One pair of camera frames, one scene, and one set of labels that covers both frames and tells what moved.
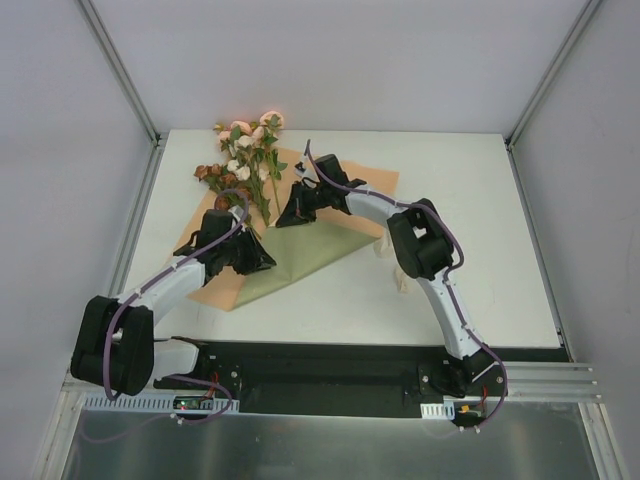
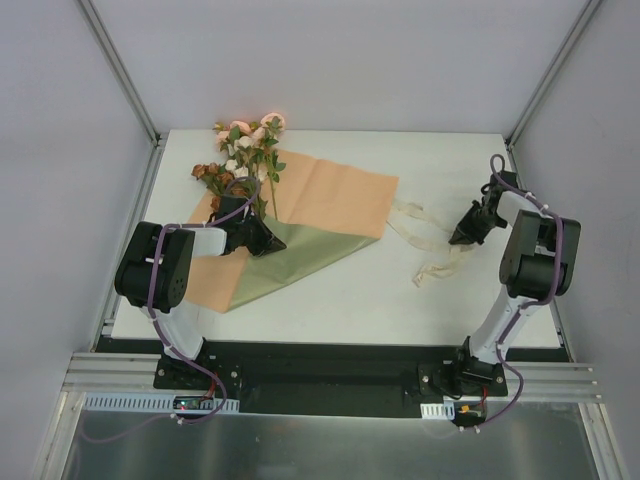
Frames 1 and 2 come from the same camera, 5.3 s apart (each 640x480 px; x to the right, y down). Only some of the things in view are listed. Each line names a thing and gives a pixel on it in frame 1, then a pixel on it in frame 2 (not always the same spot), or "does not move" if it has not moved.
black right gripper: x=304 y=198 to x=476 y=220
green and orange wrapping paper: x=247 y=260 does not move
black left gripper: x=242 y=251 to x=255 y=232
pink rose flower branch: x=259 y=136 does not move
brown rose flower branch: x=223 y=181 does not move
